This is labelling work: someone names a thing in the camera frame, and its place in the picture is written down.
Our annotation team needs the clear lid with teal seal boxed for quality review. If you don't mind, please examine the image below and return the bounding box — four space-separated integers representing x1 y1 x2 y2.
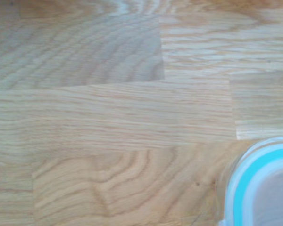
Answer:
223 136 283 226

